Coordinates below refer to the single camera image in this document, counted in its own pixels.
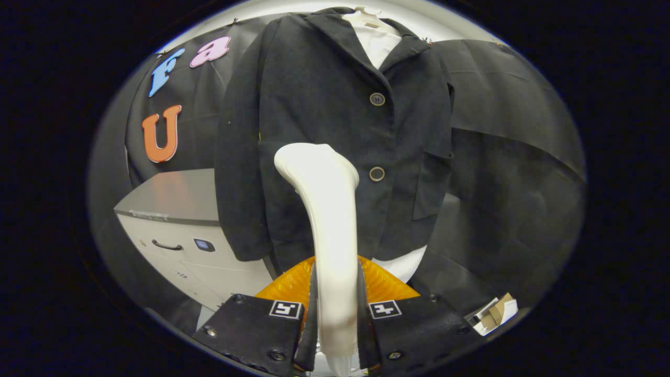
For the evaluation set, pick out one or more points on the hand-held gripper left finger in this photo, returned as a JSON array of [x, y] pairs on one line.
[[312, 337]]

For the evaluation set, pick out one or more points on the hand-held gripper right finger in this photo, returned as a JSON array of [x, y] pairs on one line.
[[364, 340]]

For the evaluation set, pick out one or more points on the white garment steamer head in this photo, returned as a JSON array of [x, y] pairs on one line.
[[332, 235]]

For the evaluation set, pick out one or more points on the black jacket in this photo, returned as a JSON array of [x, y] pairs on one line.
[[303, 104]]

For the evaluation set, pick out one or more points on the white shirt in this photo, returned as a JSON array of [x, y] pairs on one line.
[[379, 44]]

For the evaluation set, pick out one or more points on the white clothes hanger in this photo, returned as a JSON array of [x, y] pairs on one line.
[[369, 20]]

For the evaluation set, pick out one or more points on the cardboard box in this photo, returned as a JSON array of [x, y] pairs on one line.
[[497, 311]]

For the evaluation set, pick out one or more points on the grey cabinet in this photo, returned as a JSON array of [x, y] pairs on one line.
[[172, 193]]

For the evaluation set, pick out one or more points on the black backdrop cloth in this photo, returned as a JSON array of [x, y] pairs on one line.
[[513, 157]]

